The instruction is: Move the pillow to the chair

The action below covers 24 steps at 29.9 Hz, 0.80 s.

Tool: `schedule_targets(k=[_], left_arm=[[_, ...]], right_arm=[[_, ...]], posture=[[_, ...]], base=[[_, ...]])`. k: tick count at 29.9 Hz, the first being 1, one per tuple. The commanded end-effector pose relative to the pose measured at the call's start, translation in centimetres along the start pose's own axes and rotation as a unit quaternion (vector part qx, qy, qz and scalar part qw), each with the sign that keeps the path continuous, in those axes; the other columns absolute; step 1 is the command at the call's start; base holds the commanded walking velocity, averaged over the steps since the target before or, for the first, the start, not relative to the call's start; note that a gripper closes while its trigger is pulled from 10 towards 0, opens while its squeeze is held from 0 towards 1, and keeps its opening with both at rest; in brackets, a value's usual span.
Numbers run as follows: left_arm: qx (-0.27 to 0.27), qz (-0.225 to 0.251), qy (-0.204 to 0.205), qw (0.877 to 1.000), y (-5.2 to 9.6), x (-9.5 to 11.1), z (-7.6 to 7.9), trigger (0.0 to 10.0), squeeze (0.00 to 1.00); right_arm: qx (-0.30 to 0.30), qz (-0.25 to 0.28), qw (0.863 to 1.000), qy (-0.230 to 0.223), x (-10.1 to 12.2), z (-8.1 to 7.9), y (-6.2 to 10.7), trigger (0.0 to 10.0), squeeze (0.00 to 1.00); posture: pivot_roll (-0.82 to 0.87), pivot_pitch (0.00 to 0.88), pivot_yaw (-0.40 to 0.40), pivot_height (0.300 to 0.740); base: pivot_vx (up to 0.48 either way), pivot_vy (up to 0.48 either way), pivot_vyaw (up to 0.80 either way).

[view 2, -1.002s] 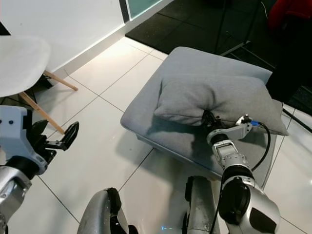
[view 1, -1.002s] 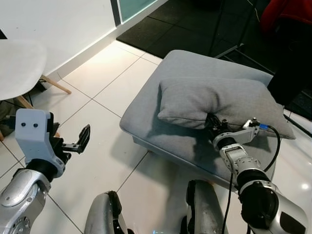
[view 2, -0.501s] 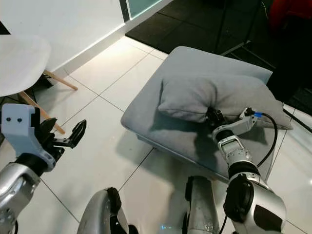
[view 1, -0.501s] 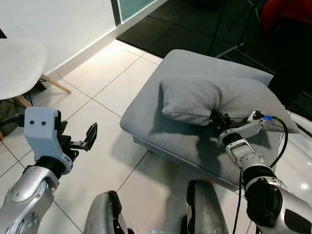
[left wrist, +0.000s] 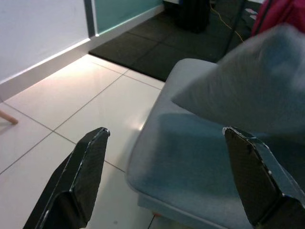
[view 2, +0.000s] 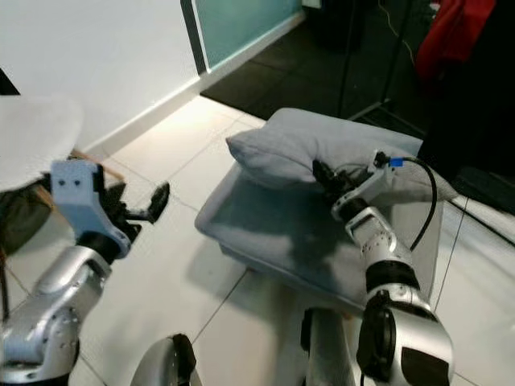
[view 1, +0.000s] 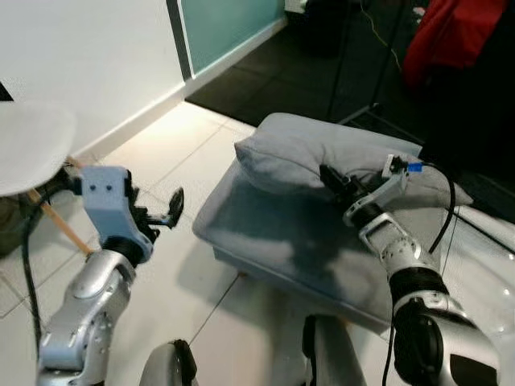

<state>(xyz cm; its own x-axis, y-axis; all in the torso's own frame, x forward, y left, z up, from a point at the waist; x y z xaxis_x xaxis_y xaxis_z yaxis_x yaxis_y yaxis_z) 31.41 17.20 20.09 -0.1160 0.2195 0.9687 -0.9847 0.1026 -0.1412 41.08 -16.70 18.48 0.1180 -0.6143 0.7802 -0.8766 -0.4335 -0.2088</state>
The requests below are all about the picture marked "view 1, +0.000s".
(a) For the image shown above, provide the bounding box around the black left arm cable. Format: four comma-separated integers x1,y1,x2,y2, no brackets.
20,183,86,355

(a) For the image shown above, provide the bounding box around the silver left robot leg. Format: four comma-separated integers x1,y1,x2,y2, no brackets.
138,338,199,386

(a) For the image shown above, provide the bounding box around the white chair with wooden legs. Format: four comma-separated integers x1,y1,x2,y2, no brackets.
0,101,96,257

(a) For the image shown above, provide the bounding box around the red garment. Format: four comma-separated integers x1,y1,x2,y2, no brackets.
402,0,509,89

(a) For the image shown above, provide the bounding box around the light grey left wrist camera mount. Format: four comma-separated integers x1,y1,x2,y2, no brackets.
79,165,155,260

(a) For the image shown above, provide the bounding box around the teal glass panel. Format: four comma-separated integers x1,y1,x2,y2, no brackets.
179,0,287,77

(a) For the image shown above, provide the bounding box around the silver right robot leg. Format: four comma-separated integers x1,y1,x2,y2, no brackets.
302,314,368,386

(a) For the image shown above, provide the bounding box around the dark grey door frame post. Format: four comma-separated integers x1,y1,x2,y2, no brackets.
165,0,195,82

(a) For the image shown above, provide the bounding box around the thin yellow cable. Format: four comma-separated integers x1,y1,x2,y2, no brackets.
360,3,404,70

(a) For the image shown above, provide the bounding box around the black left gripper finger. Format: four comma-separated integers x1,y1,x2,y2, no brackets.
158,187,187,228

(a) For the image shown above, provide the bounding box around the grey upholstered ottoman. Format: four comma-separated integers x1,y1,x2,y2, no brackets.
192,161,468,332

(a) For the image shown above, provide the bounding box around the grey pillow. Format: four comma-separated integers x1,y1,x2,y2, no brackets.
235,113,474,208

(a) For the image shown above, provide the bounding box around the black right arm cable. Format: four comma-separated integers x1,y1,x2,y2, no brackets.
414,161,458,257

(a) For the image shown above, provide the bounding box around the dark green bag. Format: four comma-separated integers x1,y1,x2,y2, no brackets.
0,193,46,259

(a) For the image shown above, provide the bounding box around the black metal stand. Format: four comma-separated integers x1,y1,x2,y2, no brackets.
326,0,413,126

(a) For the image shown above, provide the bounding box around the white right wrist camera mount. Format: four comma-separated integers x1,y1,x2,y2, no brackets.
356,154,426,218

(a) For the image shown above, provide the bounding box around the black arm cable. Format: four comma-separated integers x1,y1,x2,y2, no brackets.
414,161,458,257
20,183,86,355

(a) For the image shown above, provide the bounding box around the silver robot leg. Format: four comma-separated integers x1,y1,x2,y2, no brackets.
138,338,199,386
302,314,368,386

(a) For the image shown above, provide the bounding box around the black furniture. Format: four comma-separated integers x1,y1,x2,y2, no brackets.
417,48,515,202

